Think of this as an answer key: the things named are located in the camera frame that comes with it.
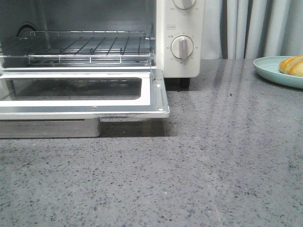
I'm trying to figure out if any glass oven door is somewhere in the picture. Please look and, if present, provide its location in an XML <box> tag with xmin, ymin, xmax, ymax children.
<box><xmin>0</xmin><ymin>70</ymin><xmax>170</xmax><ymax>139</ymax></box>

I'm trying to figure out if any golden striped bread roll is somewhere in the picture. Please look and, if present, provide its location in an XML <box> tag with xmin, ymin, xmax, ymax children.
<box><xmin>278</xmin><ymin>55</ymin><xmax>303</xmax><ymax>77</ymax></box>

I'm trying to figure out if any lower white oven knob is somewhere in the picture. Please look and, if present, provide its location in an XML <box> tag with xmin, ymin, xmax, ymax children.
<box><xmin>171</xmin><ymin>35</ymin><xmax>194</xmax><ymax>60</ymax></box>

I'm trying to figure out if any white oven knob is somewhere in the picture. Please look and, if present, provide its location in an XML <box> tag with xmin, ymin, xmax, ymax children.
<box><xmin>173</xmin><ymin>0</ymin><xmax>196</xmax><ymax>10</ymax></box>
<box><xmin>171</xmin><ymin>35</ymin><xmax>194</xmax><ymax>60</ymax></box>

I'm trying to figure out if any white Toshiba toaster oven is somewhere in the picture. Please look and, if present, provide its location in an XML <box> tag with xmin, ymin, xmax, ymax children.
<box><xmin>0</xmin><ymin>0</ymin><xmax>205</xmax><ymax>88</ymax></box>

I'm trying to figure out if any upper white oven knob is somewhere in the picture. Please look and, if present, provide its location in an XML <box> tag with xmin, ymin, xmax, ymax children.
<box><xmin>173</xmin><ymin>0</ymin><xmax>196</xmax><ymax>10</ymax></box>

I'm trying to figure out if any grey white curtain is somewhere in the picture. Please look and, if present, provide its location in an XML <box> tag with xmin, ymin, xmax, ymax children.
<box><xmin>201</xmin><ymin>0</ymin><xmax>303</xmax><ymax>60</ymax></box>

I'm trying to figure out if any light green plate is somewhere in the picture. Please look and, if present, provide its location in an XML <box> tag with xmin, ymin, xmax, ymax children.
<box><xmin>253</xmin><ymin>56</ymin><xmax>303</xmax><ymax>89</ymax></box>

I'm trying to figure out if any metal wire oven rack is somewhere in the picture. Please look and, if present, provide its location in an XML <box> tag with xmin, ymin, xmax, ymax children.
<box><xmin>0</xmin><ymin>31</ymin><xmax>156</xmax><ymax>68</ymax></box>

